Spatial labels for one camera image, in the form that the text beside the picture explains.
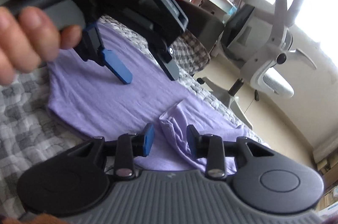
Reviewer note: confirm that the purple shirt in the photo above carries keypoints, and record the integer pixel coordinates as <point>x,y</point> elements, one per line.
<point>105,97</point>

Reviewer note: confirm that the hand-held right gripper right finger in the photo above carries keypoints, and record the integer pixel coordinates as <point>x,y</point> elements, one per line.
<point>190,142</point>

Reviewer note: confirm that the grey checked quilted blanket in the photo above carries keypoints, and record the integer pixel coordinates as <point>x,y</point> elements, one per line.
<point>23,118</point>

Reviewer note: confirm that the light blue bag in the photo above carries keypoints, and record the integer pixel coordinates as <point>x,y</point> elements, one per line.
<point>230,14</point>

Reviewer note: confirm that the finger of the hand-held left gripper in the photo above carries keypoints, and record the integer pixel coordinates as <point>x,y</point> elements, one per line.
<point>166,60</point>
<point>116,65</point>

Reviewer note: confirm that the person's right hand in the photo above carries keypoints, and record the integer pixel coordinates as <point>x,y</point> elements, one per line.
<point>31,220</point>

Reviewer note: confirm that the person's left hand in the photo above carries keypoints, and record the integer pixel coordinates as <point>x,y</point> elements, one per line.
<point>26,41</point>

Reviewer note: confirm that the white office chair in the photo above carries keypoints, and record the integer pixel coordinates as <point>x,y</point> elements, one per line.
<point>264,28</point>

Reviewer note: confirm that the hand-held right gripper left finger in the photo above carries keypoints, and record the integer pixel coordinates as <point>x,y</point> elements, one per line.
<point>148,142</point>

